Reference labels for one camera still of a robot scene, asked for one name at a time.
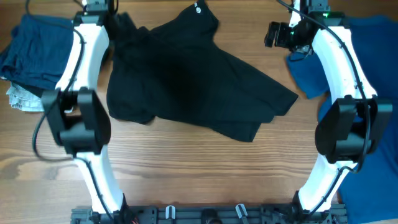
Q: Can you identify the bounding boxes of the folded navy blue garment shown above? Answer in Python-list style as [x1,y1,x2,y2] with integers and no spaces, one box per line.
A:
[1,14,73,90]

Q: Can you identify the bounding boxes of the black t-shirt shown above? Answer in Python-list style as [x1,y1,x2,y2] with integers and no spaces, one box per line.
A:
[106,1,297,142]

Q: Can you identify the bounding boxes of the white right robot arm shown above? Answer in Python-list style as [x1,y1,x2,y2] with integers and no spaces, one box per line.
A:
[264,1,392,221]

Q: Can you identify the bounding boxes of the blue t-shirt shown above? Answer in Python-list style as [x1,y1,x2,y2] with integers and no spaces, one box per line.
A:
[285,14,398,224]

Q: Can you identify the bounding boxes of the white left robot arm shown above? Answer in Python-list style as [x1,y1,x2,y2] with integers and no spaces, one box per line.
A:
[41,1,134,223]

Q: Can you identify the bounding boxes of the folded light grey garment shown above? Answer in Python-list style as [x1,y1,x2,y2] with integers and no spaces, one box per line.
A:
[6,82,44,112]

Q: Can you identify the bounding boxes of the folded black garment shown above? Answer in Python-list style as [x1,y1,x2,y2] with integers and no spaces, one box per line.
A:
[101,13,121,65]

